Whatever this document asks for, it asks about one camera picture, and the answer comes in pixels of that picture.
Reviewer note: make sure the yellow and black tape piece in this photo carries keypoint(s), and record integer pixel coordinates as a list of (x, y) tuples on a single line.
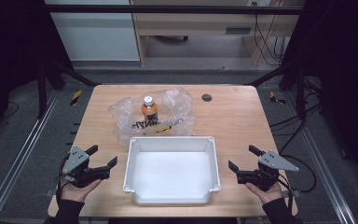
[(275, 98), (76, 97)]

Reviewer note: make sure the grey table grommet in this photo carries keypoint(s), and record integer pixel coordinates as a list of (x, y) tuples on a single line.
[(206, 97)]

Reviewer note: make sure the person's right hand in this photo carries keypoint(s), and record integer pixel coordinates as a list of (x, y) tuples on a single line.
[(266, 193)]

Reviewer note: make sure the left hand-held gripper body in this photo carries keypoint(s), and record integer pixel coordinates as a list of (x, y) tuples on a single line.
[(76, 159)]

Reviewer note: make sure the black horizontal frame bar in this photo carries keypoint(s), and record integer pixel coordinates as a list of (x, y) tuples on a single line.
[(167, 9)]

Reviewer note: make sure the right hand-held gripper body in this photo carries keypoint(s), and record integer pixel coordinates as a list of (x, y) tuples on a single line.
[(273, 161)]

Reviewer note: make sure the aluminium floor rail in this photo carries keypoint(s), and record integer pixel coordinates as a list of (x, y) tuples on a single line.
[(323, 168), (21, 155)]

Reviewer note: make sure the black curtain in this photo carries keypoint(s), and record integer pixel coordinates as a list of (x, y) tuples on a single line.
[(9, 46), (345, 62)]

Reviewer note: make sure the clear plastic bag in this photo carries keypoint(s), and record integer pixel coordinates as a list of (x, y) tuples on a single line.
[(177, 107)]

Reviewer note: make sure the person's left hand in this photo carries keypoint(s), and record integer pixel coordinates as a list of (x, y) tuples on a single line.
[(78, 191)]

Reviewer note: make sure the white cabinet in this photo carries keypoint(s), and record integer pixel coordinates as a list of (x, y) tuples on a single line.
[(93, 34)]

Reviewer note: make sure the yellow and black pen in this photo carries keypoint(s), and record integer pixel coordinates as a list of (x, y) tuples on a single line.
[(159, 128)]

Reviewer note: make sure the white plastic bin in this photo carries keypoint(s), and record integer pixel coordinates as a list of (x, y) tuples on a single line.
[(171, 174)]

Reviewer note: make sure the orange bottle with white cap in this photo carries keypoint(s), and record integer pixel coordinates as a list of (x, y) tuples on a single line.
[(149, 109)]

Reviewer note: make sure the black metal stand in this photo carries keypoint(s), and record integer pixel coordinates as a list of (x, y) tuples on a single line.
[(300, 93), (42, 90)]

